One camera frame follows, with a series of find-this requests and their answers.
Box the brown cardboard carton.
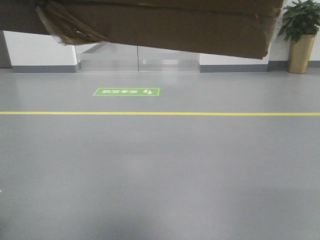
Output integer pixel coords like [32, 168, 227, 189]
[0, 0, 283, 59]

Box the green floor sign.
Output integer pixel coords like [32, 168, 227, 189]
[93, 87, 161, 97]

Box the gold plant pot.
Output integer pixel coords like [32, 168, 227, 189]
[287, 34, 316, 74]

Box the green potted plant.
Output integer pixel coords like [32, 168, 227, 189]
[277, 0, 320, 43]

